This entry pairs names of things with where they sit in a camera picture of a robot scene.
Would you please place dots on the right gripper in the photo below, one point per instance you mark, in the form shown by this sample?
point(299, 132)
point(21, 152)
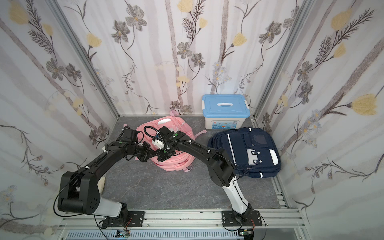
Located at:
point(163, 154)

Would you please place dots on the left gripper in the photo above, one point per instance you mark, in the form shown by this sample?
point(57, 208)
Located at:
point(144, 157)

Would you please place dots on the small circuit board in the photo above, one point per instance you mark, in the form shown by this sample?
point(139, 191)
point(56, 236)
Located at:
point(123, 234)

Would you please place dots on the bag of white pieces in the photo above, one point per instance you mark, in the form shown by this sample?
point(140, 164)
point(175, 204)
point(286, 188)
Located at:
point(101, 184)

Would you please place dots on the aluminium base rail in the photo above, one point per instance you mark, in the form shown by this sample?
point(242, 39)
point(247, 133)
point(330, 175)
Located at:
point(267, 224)

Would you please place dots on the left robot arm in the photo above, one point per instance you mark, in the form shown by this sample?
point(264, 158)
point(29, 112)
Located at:
point(79, 192)

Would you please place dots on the white box with blue lid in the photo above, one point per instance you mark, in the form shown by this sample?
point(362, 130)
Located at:
point(225, 112)

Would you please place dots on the pink backpack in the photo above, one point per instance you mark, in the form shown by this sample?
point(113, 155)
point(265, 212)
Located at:
point(182, 161)

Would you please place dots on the white slotted cable duct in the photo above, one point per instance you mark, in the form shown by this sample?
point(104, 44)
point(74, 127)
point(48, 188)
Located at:
point(155, 235)

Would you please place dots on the navy blue backpack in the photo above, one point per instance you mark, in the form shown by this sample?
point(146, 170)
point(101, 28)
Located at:
point(251, 150)

